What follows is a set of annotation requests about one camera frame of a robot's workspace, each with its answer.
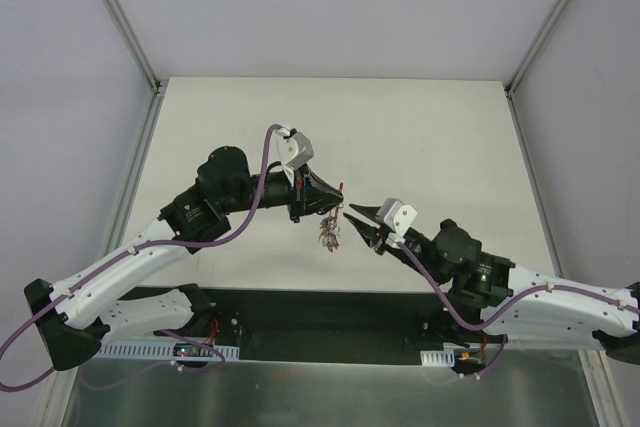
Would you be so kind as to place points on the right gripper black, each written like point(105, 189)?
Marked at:
point(385, 237)

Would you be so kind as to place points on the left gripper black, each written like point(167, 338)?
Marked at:
point(298, 195)

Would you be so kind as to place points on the metal key holder red handle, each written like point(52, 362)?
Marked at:
point(329, 230)

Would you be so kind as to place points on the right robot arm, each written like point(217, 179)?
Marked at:
point(490, 294)

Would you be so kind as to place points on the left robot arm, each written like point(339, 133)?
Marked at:
point(78, 315)

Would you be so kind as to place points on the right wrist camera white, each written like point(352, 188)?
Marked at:
point(398, 217)

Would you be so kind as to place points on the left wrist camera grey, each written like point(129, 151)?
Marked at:
point(294, 150)

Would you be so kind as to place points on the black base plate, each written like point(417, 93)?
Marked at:
point(381, 328)

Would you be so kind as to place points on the right white cable duct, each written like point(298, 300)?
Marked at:
point(442, 358)

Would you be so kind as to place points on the white cable duct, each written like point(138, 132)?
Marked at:
point(442, 358)
point(163, 350)

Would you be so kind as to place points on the left aluminium frame post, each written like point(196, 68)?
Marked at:
point(133, 44)

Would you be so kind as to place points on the aluminium frame post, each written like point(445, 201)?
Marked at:
point(133, 44)
point(541, 37)

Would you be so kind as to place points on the left white cable duct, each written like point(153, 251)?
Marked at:
point(163, 350)

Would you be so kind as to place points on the right aluminium frame post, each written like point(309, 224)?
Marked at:
point(541, 37)

